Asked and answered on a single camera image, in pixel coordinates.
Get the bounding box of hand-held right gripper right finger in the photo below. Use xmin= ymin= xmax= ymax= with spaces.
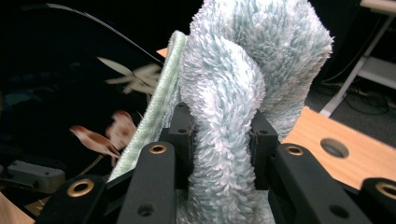
xmin=248 ymin=109 xmax=279 ymax=191

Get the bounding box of light blue fluffy cloth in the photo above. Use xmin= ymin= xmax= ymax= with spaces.
xmin=106 ymin=0 xmax=334 ymax=224

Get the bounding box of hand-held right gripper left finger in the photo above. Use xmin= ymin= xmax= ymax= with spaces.
xmin=160 ymin=102 xmax=195 ymax=190

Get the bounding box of white metal stand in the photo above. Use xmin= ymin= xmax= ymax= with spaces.
xmin=318 ymin=0 xmax=396 ymax=119

